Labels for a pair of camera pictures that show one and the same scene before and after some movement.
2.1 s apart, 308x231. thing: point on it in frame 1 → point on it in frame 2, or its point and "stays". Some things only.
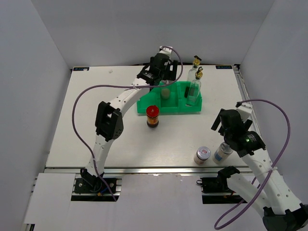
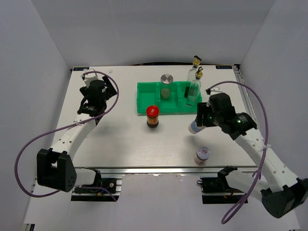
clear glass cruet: [195, 90] stays
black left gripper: [170, 74] → [84, 92]
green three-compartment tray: [168, 96] stays
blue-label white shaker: [222, 153] → [194, 129]
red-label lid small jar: [203, 153] stays
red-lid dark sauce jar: [152, 116] stays
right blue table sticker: [224, 67] stays
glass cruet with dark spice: [192, 75] stays
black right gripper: [216, 123] → [202, 108]
